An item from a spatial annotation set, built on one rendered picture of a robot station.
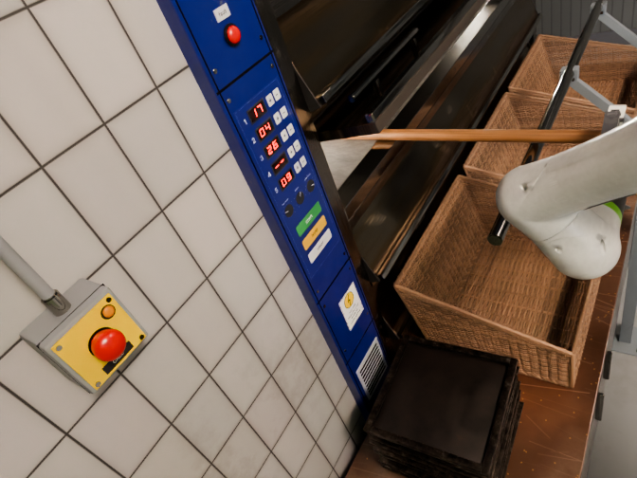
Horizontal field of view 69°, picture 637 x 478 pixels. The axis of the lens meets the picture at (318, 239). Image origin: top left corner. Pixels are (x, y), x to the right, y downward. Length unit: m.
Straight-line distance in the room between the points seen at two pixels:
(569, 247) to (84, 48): 0.76
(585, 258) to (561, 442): 0.64
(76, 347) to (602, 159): 0.70
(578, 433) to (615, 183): 0.82
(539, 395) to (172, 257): 1.05
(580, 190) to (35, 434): 0.80
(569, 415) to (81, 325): 1.17
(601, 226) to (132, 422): 0.81
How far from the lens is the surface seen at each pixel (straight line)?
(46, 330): 0.64
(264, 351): 0.98
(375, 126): 0.94
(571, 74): 1.52
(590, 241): 0.86
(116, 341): 0.63
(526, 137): 1.20
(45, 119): 0.66
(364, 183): 1.20
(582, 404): 1.43
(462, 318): 1.34
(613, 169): 0.70
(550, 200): 0.77
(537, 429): 1.39
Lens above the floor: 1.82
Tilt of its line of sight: 37 degrees down
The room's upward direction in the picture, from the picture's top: 23 degrees counter-clockwise
